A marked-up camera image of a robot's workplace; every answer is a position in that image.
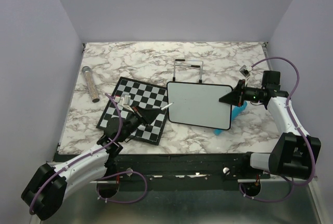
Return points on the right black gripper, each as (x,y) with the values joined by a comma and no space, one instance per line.
(235,97)

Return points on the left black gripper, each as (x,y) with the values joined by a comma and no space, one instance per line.
(149,115)

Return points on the black framed whiteboard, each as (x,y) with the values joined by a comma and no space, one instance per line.
(197,104)

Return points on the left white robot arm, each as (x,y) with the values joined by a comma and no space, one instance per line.
(51,185)

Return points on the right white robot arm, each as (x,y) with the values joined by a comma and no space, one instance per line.
(295,152)

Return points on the blue cylindrical tube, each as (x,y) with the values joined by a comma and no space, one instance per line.
(235,112)

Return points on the black and white chessboard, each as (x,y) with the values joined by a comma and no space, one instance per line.
(145,95)

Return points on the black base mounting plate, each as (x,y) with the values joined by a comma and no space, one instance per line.
(181,172)

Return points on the glittery silver tube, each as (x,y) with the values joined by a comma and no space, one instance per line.
(91,86)

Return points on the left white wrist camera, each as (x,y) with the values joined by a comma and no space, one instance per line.
(125,100)

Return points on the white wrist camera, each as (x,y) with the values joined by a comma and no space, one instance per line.
(125,100)
(245,71)

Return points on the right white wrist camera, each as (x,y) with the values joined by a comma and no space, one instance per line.
(245,71)

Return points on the wire whiteboard stand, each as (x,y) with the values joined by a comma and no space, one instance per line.
(187,65)

